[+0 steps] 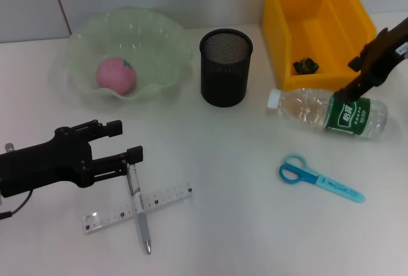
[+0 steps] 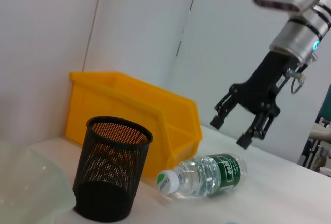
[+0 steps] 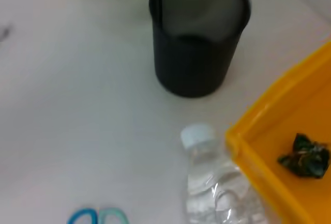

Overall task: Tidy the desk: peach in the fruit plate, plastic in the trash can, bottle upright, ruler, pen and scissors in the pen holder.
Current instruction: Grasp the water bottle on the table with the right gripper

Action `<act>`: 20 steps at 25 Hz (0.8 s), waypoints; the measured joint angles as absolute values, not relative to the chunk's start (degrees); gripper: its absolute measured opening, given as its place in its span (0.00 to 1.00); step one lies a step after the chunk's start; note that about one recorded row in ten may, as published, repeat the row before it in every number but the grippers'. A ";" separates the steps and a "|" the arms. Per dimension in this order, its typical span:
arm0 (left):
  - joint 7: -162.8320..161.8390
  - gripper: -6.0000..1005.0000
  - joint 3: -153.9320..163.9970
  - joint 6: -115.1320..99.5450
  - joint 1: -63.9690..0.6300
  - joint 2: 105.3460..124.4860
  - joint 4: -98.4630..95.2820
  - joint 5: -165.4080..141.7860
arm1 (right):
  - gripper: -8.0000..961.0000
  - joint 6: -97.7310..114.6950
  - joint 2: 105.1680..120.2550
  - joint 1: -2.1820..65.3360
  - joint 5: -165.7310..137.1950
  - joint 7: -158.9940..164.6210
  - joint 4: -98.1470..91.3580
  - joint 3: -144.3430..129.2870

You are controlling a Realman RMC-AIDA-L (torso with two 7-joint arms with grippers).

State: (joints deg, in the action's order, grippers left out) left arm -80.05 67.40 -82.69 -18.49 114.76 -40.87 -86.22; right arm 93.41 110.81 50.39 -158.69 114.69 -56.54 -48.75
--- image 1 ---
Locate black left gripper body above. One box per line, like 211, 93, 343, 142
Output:
0, 124, 96, 199

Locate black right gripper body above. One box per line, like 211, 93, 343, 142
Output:
359, 16, 408, 88

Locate pink toy peach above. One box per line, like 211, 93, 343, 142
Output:
96, 57, 138, 96

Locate clear bottle green label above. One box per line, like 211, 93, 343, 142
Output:
266, 87, 389, 140

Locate blue scissors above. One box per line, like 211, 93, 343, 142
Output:
279, 153, 365, 204

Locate transparent plastic ruler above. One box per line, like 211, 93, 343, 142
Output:
82, 180, 194, 236

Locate grey silver pen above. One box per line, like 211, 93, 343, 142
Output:
126, 163, 152, 255

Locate translucent green fruit bowl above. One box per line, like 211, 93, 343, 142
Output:
62, 7, 194, 105

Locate black mesh pen holder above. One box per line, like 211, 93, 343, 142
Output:
199, 27, 254, 108

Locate yellow plastic bin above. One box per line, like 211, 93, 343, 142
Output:
263, 0, 377, 92

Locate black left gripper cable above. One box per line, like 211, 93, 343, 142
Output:
0, 143, 33, 221

